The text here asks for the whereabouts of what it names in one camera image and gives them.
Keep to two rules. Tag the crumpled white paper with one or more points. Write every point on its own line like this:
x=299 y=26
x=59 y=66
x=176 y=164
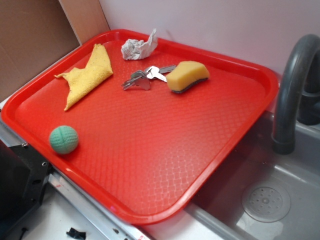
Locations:
x=134 y=49

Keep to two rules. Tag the red plastic tray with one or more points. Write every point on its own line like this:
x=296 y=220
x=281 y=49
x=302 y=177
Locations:
x=143 y=154

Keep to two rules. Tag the silver key bunch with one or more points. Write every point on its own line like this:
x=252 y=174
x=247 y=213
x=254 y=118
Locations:
x=142 y=78

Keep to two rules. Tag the yellow sponge with grey pad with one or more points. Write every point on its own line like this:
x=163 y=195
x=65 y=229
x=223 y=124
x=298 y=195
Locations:
x=185 y=75

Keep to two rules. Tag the yellow cloth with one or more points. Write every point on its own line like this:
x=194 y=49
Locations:
x=82 y=81

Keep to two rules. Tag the green textured ball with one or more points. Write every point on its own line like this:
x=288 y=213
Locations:
x=64 y=139

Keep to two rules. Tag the grey plastic sink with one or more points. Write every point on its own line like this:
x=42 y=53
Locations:
x=218 y=204

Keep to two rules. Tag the round sink drain cover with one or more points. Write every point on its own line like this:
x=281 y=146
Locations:
x=266 y=201

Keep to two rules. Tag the grey curved faucet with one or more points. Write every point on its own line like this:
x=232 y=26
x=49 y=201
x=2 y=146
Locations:
x=299 y=94

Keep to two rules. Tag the black tape scrap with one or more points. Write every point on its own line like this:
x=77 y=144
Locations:
x=75 y=234

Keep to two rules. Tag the brown cardboard panel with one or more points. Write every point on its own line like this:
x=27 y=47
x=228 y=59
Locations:
x=34 y=34

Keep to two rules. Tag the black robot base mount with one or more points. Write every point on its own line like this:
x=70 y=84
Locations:
x=24 y=174

